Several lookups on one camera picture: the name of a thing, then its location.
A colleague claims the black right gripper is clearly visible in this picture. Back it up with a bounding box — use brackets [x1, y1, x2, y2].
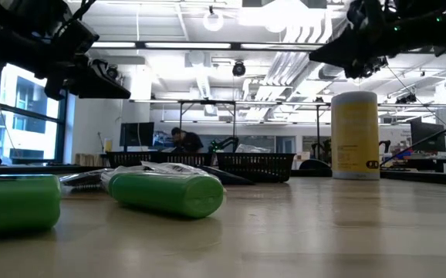
[309, 0, 446, 67]

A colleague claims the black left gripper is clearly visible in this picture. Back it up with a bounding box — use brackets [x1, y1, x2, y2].
[14, 17, 131, 101]

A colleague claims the black round puff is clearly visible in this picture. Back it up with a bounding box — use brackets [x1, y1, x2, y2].
[59, 168, 110, 191]

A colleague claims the green travel shampoo bottle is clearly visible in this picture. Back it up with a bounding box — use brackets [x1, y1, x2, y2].
[106, 171, 225, 219]
[0, 174, 62, 237]

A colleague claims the navy shave butter tube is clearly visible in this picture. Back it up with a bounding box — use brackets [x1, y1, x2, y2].
[198, 165, 255, 186]

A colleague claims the black monitor on arm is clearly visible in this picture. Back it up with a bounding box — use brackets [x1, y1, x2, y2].
[410, 117, 446, 154]

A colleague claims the black ceiling spotlight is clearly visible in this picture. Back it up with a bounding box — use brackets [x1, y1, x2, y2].
[356, 56, 389, 80]
[395, 92, 417, 104]

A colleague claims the black computer monitor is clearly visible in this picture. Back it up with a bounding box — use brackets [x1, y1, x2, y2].
[119, 121, 156, 152]

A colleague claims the black slotted plastic basket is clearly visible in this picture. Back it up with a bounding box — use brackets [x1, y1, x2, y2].
[105, 151, 162, 169]
[160, 152, 215, 168]
[215, 152, 296, 184]

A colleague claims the yellow wipes canister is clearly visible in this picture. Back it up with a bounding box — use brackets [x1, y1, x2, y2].
[330, 90, 381, 181]

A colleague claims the person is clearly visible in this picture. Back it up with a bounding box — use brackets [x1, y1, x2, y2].
[170, 126, 204, 154]

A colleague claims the round ceiling lamp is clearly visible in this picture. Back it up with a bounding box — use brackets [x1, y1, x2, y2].
[202, 5, 225, 32]

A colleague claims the black window frame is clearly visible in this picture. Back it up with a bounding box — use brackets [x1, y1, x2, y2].
[0, 63, 69, 165]

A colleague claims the black ceiling dome camera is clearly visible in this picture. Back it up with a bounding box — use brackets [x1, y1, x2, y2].
[231, 60, 247, 78]

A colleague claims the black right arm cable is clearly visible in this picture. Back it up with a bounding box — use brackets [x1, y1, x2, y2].
[379, 117, 446, 167]

